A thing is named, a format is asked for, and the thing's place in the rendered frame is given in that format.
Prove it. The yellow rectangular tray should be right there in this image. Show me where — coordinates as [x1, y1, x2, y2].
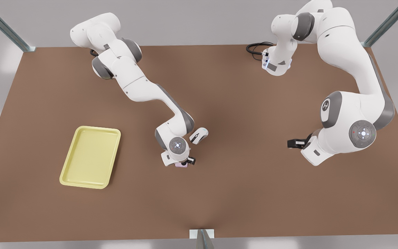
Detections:
[59, 126, 121, 190]

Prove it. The silver frame post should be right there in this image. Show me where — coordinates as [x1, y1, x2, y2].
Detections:
[361, 0, 398, 48]
[0, 0, 36, 53]
[189, 229, 215, 249]

